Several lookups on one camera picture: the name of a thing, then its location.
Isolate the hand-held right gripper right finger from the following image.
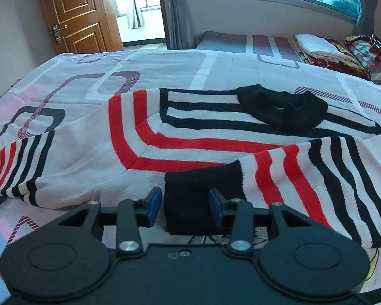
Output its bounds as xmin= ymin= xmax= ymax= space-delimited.
xmin=209 ymin=188 xmax=315 ymax=256

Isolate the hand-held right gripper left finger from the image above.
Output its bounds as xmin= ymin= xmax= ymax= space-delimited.
xmin=55 ymin=187 xmax=163 ymax=256

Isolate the red black white striped sweater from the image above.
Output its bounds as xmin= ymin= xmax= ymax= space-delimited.
xmin=0 ymin=84 xmax=381 ymax=249

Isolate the patterned white pink bedspread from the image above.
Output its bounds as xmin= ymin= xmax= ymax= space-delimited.
xmin=0 ymin=31 xmax=381 ymax=305

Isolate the brown wooden door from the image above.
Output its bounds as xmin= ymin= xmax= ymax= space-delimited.
xmin=35 ymin=0 xmax=124 ymax=55

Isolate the red patterned folded blanket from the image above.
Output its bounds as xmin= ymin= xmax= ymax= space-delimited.
xmin=291 ymin=36 xmax=373 ymax=81

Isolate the white folded cloth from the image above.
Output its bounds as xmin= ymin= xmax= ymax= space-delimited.
xmin=295 ymin=34 xmax=338 ymax=55

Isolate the grey curtain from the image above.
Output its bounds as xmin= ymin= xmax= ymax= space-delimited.
xmin=156 ymin=0 xmax=196 ymax=50
xmin=356 ymin=0 xmax=381 ymax=33

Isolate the white sheer curtain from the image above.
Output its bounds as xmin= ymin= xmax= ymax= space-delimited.
xmin=126 ymin=0 xmax=146 ymax=29

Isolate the plaid pillow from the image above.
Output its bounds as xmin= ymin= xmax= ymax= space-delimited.
xmin=343 ymin=33 xmax=381 ymax=87

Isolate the metal door handle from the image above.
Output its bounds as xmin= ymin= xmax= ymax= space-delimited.
xmin=52 ymin=24 xmax=68 ymax=44

